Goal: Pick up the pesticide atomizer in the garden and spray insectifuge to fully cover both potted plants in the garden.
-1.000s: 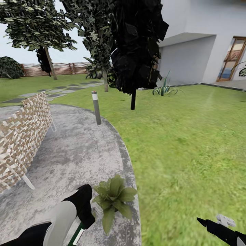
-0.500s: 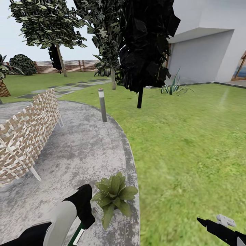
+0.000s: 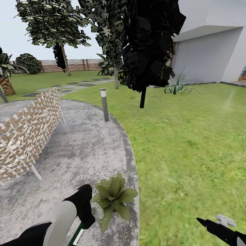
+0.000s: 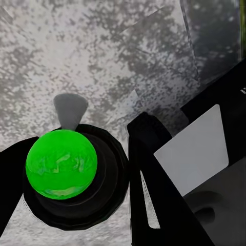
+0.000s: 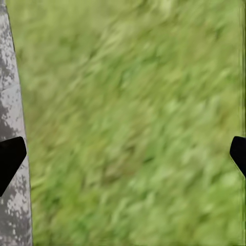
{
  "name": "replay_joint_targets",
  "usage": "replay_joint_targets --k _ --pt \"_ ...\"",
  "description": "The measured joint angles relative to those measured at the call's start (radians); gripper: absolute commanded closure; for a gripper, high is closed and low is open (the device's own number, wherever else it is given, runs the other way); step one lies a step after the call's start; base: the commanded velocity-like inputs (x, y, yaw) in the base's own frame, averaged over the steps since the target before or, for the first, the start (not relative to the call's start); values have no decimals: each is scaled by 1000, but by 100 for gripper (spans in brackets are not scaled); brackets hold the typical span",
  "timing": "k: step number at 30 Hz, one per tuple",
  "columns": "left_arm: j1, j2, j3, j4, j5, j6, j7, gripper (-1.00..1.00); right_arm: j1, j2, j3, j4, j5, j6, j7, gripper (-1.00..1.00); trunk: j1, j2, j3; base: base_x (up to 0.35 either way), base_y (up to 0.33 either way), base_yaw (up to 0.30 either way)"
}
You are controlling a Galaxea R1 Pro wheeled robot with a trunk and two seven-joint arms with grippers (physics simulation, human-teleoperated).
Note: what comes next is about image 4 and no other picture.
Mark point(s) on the insectifuge atomizer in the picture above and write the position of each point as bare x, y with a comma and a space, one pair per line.
77, 176

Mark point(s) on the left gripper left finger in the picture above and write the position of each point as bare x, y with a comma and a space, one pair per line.
12, 161

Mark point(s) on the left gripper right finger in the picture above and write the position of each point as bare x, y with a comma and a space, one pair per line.
178, 224

